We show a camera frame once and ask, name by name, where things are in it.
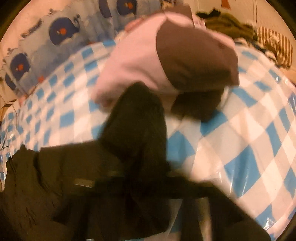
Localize dark olive puffer jacket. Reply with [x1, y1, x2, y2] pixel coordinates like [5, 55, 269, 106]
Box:
[1, 83, 270, 240]

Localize pink and brown folded garment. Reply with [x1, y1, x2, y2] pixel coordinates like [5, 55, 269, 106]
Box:
[92, 7, 239, 121]

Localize blue white checkered bed cover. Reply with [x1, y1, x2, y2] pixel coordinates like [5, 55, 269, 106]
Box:
[1, 41, 295, 240]

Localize whale print blue pillow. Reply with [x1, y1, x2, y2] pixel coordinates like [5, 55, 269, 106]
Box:
[1, 0, 161, 95]

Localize brown white striped cloth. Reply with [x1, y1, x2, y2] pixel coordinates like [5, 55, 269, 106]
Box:
[257, 27, 293, 69]

